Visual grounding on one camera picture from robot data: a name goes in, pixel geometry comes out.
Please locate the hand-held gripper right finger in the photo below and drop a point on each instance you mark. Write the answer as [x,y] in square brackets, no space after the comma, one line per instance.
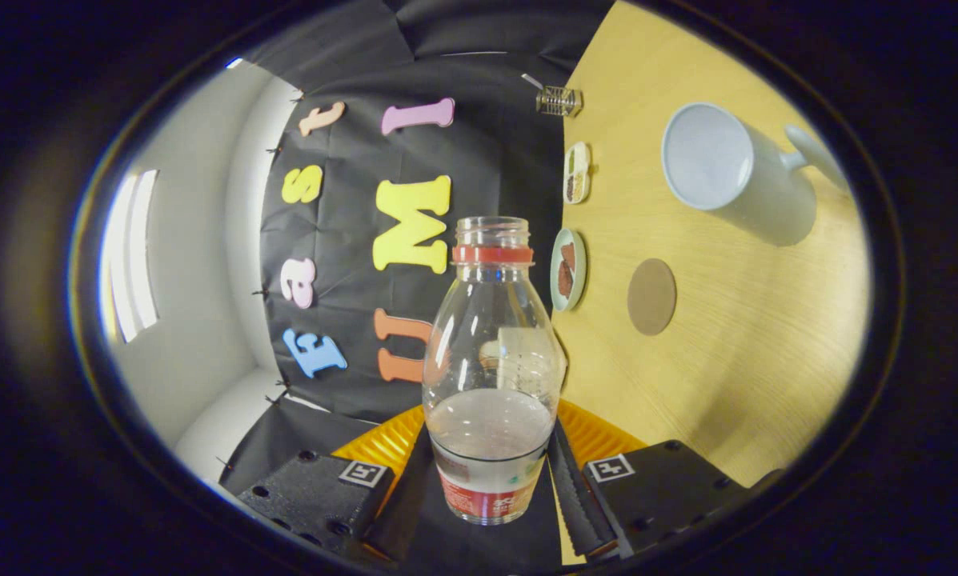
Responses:
[663,496]

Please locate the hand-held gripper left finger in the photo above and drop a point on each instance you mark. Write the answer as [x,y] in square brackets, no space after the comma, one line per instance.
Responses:
[314,496]

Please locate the clear plastic juice bottle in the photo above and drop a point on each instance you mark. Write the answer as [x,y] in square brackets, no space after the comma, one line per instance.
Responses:
[491,432]

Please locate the round brown coaster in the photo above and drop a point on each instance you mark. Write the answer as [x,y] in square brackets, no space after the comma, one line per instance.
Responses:
[652,296]

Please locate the white cup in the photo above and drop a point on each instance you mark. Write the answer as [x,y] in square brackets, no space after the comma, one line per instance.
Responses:
[755,200]

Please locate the brown meat piece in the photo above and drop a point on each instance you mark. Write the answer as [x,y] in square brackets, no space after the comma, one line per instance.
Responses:
[568,256]
[564,282]

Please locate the pale green plate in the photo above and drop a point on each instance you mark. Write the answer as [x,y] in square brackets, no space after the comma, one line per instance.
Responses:
[555,280]

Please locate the large ceiling light panel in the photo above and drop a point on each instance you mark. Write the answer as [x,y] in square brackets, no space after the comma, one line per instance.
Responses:
[130,256]

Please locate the white divided tray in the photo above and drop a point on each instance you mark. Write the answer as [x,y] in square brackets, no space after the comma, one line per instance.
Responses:
[577,172]

